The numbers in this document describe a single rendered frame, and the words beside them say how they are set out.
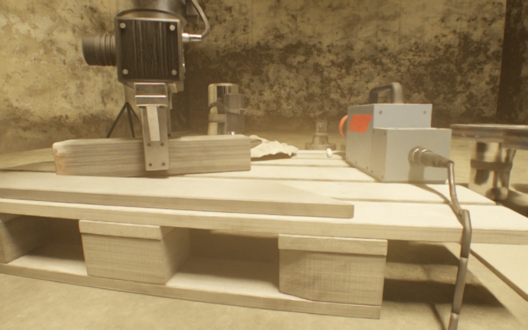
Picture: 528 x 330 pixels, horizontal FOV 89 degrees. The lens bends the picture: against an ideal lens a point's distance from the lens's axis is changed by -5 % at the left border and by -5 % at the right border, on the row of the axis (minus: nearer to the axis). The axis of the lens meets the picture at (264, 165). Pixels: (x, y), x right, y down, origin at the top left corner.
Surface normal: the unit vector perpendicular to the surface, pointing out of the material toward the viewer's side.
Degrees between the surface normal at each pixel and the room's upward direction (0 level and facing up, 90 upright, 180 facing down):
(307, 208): 90
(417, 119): 90
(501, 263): 0
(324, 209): 90
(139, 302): 0
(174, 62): 90
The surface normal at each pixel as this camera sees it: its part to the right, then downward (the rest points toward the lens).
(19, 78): 0.99, 0.03
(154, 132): 0.24, 0.56
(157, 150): 0.26, 0.16
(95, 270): -0.17, 0.17
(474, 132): -0.89, 0.08
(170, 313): 0.00, -0.99
